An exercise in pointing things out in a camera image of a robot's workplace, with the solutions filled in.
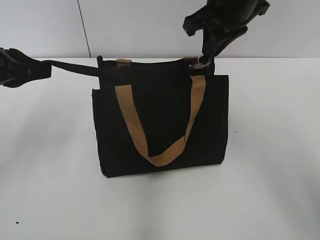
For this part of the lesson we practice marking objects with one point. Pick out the black canvas tote bag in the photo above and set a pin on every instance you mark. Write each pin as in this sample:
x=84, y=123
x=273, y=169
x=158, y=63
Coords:
x=162, y=97

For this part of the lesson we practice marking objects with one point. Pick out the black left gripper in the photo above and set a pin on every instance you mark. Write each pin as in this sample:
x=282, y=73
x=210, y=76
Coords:
x=13, y=74

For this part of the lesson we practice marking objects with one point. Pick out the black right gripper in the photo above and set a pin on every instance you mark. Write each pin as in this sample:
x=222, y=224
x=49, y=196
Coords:
x=222, y=22

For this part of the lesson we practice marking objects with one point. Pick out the tan rear bag handle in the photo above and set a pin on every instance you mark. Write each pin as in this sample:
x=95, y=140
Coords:
x=122, y=62

